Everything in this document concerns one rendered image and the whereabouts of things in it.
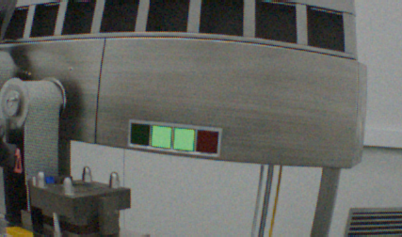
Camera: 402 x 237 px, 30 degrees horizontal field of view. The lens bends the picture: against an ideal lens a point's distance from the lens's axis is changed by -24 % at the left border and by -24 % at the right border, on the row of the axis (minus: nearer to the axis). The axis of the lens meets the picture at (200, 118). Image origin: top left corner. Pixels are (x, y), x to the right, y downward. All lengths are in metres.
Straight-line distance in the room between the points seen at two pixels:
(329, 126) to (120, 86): 0.59
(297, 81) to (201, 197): 2.63
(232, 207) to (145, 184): 0.50
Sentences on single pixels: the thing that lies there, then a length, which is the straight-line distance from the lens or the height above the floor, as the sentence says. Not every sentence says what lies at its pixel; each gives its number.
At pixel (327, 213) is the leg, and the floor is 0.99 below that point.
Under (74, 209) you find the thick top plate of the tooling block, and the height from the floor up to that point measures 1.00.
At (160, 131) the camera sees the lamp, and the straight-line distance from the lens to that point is 2.38.
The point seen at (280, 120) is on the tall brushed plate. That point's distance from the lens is 2.29.
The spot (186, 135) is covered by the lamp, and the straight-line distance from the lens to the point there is 2.35.
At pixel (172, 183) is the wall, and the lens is 4.90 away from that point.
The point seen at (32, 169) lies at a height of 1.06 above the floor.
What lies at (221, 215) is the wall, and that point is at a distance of 4.82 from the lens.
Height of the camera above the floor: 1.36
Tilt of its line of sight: 3 degrees down
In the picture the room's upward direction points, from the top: 4 degrees clockwise
